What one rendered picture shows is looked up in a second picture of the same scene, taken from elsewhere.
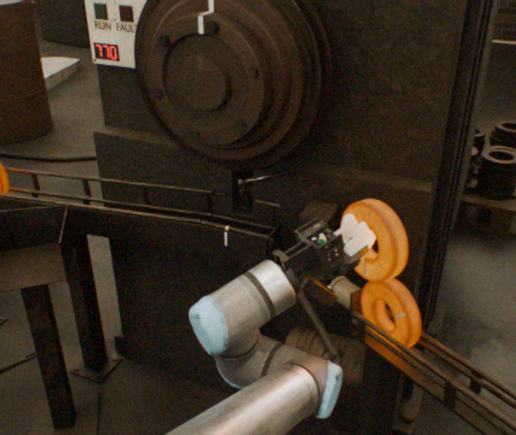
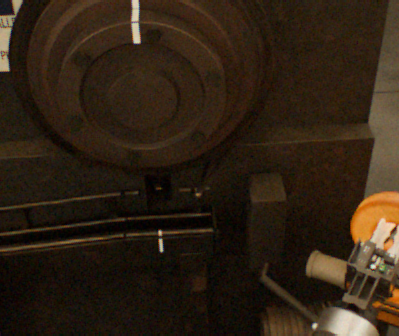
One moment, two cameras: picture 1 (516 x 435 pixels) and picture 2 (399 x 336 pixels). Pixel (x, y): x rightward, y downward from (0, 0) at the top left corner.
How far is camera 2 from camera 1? 0.60 m
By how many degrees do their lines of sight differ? 23
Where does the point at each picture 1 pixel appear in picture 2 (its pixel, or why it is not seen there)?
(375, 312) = not seen: hidden behind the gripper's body
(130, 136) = not seen: outside the picture
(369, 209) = not seen: outside the picture
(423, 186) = (365, 133)
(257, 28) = (202, 20)
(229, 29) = (177, 33)
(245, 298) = not seen: outside the picture
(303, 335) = (280, 319)
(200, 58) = (140, 72)
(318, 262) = (384, 289)
